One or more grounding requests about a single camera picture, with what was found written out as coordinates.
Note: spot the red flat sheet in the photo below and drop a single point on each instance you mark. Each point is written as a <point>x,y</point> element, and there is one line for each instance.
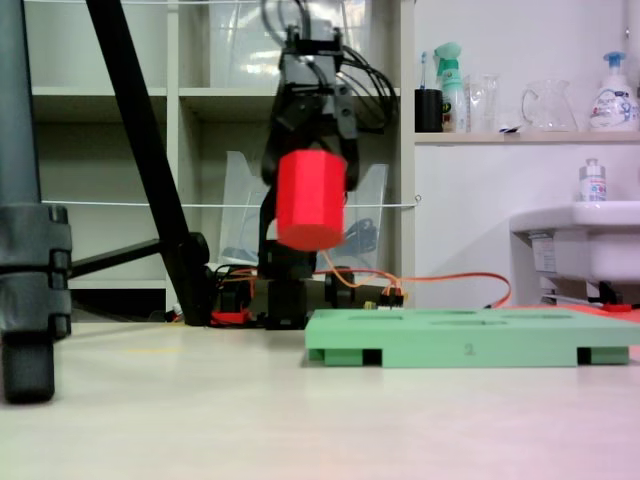
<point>635,315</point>

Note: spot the small blue white packet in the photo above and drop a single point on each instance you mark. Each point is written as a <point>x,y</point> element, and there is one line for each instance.
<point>509,129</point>

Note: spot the white pump soap bottle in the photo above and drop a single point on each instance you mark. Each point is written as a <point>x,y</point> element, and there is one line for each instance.
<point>612,105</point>

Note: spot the small clear sanitizer bottle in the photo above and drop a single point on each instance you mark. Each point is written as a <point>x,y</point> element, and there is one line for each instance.
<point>593,182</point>

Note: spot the white sink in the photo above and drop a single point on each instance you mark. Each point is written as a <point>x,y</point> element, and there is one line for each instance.
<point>600,240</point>

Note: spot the green spray bottle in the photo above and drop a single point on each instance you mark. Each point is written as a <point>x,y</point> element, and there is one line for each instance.
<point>450,95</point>

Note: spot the thick grey tripod leg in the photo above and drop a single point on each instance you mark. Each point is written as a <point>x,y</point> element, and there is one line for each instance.
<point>20,150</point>

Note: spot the clear plastic file tray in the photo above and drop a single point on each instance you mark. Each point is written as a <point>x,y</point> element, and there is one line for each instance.
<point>240,200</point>

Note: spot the black cup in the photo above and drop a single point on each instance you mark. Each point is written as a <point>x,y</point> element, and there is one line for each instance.
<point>428,110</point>

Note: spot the red clamp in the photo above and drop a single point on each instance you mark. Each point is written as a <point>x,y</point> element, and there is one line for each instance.
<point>230,317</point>

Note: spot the blue white toothbrush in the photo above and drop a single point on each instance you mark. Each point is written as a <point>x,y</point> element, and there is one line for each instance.
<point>424,70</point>

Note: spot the black tripod brace bar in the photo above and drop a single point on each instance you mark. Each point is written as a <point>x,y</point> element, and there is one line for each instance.
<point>115,257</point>

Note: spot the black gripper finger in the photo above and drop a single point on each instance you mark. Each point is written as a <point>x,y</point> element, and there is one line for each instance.
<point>352,170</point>
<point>275,150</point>

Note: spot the glass pitcher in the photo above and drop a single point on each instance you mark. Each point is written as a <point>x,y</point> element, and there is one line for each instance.
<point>550,110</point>

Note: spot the clear measuring cup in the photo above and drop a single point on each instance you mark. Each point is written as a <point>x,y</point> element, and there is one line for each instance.
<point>482,105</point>

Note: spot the small circuit board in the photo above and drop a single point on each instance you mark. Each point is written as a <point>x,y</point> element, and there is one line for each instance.
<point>392,299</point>

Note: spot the clear plastic storage box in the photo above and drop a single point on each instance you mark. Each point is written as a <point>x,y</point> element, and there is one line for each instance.
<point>235,50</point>

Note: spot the wooden wall ledge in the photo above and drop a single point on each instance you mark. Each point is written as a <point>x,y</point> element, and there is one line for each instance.
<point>525,138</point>

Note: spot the slim black tripod leg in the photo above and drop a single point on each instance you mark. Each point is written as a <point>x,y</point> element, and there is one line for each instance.
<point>135,100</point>

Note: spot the red octagonal pillar block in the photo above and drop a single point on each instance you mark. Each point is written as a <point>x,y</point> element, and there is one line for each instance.
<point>310,200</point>

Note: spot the green shape hole board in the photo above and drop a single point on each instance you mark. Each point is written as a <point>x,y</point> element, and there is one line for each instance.
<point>425,345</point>

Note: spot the beige shelf unit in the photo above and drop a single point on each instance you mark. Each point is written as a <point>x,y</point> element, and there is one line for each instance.
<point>225,97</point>

